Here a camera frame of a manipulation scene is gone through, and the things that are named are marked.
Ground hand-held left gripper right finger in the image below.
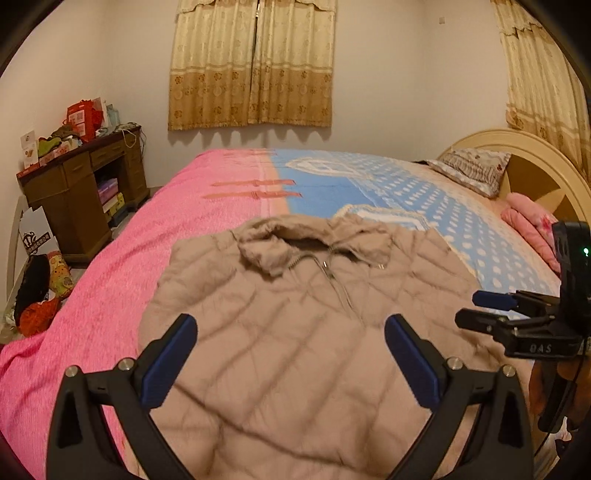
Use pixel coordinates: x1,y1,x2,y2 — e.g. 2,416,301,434
385,315,536,480

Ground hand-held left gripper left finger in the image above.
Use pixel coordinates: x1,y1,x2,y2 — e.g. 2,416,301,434
46,314,199,480

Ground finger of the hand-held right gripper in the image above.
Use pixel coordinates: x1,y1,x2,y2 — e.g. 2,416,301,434
455,308,532,343
472,290,561,319

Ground beige quilted down jacket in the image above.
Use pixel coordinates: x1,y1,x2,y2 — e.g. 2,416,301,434
139,215,532,480

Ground person's right hand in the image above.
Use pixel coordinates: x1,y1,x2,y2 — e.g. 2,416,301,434
529,357,591,432

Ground folded pink quilt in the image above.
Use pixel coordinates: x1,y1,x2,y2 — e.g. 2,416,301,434
501,193,566,273

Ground bed with pink-blue sheet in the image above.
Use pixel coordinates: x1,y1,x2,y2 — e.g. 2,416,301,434
0,148,568,480

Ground cream wooden headboard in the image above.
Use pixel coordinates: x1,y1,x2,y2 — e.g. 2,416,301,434
436,129,591,227

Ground striped floral pillow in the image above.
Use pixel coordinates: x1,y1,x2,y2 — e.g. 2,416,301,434
426,148,512,198

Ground orange red cloth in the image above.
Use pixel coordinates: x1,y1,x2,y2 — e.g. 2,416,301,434
21,298,61,337

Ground floral patterned cushion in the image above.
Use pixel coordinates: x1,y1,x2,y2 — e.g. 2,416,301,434
46,250,72,298

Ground black bag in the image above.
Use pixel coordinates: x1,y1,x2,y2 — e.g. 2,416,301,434
14,254,51,324

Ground stacked boxes under desk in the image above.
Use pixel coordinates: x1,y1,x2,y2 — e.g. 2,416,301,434
97,178,125,215

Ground white printed paper bag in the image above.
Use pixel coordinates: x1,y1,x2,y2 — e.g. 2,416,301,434
16,207,54,257

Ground brown wooden desk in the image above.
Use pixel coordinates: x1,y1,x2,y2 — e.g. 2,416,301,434
18,127,151,264

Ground white leaning board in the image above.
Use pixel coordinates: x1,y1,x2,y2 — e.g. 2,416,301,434
7,196,28,305

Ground narrow beige patterned curtain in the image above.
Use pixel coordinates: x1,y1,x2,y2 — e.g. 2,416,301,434
492,0,589,160

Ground green cloth item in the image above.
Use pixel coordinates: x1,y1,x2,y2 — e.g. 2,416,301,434
38,136,70,158

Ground white upright card box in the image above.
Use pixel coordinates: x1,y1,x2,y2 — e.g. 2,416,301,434
20,130,38,169

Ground red gift bag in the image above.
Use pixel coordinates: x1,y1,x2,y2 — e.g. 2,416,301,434
67,99,105,141

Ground wide beige patterned curtain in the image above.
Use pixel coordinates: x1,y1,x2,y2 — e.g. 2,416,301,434
167,0,337,131

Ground white cable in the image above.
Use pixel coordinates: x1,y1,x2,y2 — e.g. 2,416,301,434
121,122,144,153

